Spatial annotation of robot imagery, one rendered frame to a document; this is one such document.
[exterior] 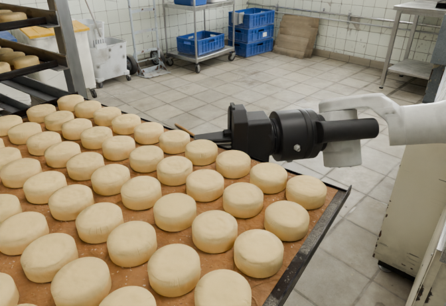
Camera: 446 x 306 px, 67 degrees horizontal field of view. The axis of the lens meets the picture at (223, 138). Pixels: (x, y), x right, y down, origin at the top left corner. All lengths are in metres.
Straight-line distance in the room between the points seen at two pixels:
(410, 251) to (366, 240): 0.35
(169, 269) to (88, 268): 0.08
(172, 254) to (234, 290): 0.07
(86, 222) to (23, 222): 0.07
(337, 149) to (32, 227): 0.45
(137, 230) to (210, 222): 0.08
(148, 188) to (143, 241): 0.09
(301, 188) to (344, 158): 0.19
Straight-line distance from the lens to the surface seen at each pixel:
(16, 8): 0.95
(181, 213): 0.39
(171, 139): 0.54
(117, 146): 0.54
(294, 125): 0.56
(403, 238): 1.71
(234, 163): 0.47
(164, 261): 0.35
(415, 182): 1.55
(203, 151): 0.50
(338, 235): 2.02
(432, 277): 0.86
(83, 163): 0.51
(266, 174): 0.45
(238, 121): 0.53
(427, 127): 0.61
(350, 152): 0.61
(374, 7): 4.95
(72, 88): 0.85
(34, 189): 0.49
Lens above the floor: 1.35
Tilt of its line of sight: 29 degrees down
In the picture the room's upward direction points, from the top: straight up
